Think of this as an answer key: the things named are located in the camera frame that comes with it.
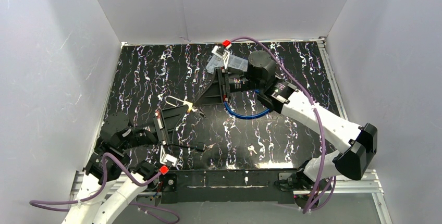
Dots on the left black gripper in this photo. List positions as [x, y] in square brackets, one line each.
[160, 127]

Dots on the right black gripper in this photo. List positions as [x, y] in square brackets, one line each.
[222, 85]

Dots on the black cable padlock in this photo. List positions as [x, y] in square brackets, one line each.
[198, 146]

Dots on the blue cable lock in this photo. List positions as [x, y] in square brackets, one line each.
[246, 106]

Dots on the small brass padlock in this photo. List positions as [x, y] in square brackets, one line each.
[175, 102]

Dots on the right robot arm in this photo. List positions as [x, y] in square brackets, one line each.
[355, 145]

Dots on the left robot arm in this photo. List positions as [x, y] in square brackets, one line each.
[110, 183]

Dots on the clear plastic parts box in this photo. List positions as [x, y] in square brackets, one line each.
[233, 62]

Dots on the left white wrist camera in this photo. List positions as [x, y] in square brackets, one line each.
[167, 157]

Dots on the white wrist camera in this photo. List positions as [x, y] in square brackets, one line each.
[167, 157]
[223, 52]

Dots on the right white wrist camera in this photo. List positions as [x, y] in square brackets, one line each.
[223, 52]

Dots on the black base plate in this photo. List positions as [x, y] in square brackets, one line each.
[241, 185]

